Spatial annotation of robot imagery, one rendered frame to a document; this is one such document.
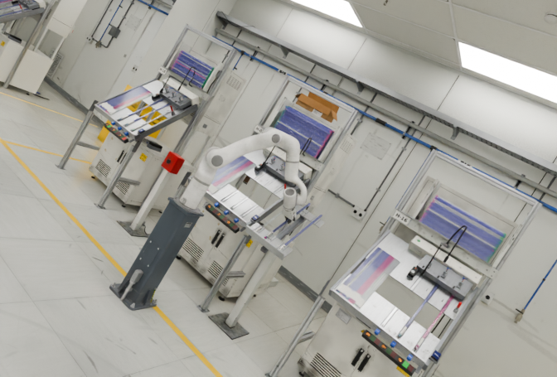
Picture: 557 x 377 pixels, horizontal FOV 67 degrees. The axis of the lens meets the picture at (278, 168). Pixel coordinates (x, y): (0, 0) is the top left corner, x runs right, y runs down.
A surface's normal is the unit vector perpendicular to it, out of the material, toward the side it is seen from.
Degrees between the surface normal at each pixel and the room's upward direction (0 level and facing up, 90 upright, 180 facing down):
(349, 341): 90
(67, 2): 90
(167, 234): 90
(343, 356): 90
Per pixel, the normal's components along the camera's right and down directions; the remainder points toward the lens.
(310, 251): -0.44, -0.20
